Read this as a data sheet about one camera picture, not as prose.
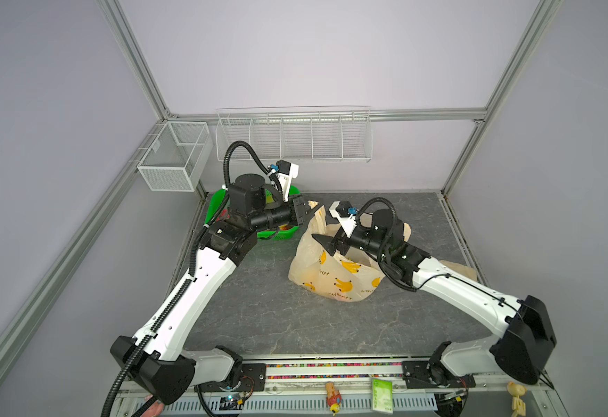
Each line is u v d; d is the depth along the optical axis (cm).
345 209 58
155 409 68
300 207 54
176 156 101
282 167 56
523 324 42
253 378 74
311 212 61
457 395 72
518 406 68
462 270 96
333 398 68
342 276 79
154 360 37
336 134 102
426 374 74
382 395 69
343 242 62
